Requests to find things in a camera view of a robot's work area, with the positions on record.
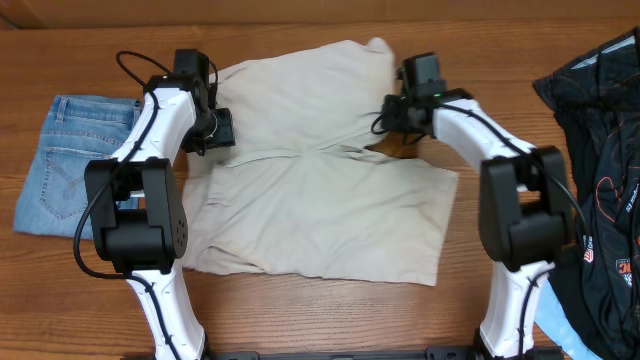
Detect beige cotton shorts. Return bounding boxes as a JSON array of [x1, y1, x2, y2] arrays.
[[182, 38, 458, 286]]

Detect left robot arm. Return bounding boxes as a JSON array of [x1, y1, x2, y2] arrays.
[[77, 49, 235, 359]]

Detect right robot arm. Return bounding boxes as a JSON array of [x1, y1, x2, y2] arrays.
[[371, 52, 578, 359]]

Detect folded blue denim jeans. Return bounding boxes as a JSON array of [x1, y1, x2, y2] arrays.
[[13, 95, 142, 237]]

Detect black printed jersey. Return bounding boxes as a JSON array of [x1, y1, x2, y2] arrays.
[[533, 29, 639, 359]]

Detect light blue garment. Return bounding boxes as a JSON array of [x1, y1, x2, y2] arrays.
[[535, 280, 601, 360]]

